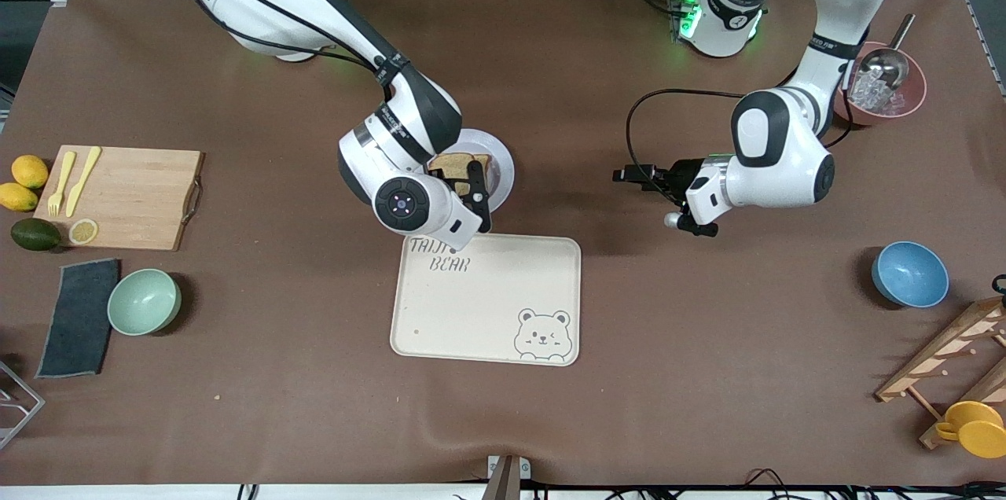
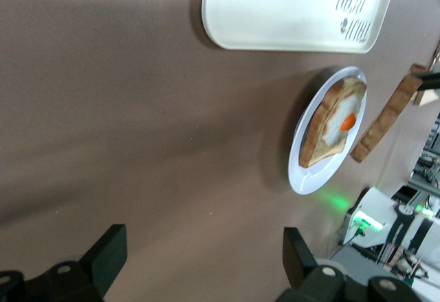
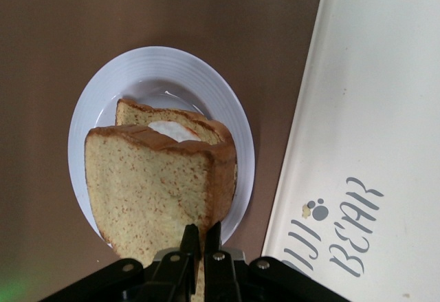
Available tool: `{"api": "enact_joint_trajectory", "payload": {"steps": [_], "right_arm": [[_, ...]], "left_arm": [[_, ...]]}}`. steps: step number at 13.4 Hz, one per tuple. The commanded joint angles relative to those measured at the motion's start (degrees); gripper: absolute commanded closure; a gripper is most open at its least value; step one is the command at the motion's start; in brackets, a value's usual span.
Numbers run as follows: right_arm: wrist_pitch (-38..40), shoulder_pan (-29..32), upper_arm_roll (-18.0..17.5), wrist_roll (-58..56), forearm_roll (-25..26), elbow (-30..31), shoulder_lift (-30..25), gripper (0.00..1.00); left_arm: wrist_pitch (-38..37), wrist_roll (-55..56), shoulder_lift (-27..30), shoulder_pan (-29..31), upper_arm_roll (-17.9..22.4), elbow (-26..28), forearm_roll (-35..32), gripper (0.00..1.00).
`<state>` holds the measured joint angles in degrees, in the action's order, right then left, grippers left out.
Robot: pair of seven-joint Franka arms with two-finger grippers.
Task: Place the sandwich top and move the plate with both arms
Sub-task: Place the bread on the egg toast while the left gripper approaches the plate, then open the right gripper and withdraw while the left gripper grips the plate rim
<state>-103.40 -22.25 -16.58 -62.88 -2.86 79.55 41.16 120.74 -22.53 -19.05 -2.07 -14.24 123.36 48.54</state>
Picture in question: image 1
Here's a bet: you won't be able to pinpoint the yellow plastic knife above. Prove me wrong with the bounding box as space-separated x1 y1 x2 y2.
65 146 103 219

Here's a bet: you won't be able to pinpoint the brown toast bread slice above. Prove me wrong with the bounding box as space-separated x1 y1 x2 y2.
428 153 493 180

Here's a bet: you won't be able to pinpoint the metal wire rack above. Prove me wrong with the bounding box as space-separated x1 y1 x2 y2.
0 361 46 451

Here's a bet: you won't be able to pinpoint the wooden drying rack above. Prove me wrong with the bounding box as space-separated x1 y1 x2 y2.
875 296 1006 451

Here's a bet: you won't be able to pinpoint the yellow plastic cup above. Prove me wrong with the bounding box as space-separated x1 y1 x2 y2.
935 401 1006 459

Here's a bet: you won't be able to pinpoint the wooden cutting board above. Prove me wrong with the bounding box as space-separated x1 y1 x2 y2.
33 145 207 252

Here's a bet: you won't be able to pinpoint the yellow plastic fork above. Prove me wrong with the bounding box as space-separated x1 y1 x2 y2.
47 151 77 218

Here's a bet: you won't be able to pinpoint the mint green bowl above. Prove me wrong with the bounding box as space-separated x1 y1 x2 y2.
107 268 182 337

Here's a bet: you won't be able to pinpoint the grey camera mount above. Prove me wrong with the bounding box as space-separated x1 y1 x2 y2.
481 454 532 500

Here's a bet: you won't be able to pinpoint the cream bear print tray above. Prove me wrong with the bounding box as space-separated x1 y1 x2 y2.
390 230 582 367

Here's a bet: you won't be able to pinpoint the clear ice cubes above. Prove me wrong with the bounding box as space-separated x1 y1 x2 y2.
849 69 897 112

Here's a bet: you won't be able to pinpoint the green avocado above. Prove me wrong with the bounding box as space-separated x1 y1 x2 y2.
10 218 62 252

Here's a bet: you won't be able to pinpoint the metal scoop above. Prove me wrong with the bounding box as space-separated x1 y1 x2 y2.
853 13 917 92

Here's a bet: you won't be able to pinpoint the pink bowl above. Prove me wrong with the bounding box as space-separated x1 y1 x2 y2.
833 41 928 127

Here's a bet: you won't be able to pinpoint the yellow lemon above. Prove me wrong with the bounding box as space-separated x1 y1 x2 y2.
0 182 39 213
11 155 50 189

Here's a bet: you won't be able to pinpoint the blue bowl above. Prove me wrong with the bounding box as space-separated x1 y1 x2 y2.
871 241 950 309

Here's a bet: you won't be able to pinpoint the dark grey cloth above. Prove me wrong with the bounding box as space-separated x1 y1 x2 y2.
35 258 122 380

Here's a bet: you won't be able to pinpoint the white round plate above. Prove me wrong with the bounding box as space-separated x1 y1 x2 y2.
450 128 516 215

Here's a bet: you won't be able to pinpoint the black floor cables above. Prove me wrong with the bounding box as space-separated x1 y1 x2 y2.
743 470 1006 500

